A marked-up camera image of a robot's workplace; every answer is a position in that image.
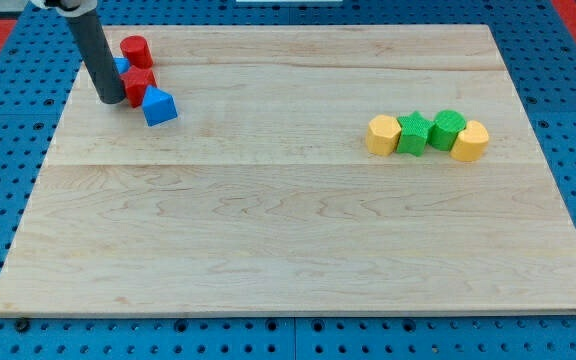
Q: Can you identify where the yellow heart block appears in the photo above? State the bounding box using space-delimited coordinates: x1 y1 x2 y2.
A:
449 120 490 162

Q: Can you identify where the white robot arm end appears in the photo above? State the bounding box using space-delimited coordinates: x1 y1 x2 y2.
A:
30 0 98 18

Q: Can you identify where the green cylinder block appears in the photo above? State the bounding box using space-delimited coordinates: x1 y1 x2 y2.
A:
428 110 466 151

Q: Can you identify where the red cylinder block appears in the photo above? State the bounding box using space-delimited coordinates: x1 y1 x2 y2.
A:
120 35 154 69

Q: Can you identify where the red star block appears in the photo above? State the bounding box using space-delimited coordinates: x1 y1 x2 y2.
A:
120 66 157 108

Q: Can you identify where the small blue block behind rod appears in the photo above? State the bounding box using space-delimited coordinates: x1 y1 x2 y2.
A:
114 57 131 75

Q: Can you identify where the green star block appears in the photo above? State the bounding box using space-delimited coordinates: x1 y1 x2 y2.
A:
396 111 434 157

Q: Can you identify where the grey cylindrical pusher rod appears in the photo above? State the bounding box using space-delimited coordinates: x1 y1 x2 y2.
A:
66 1 125 104

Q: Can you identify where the blue pyramid-top block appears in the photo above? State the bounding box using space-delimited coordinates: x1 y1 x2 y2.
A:
142 85 178 127

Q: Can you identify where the light wooden board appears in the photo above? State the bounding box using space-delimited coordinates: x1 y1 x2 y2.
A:
0 25 576 319

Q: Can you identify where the yellow hexagon block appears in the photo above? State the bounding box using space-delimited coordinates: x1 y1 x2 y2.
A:
365 114 402 156

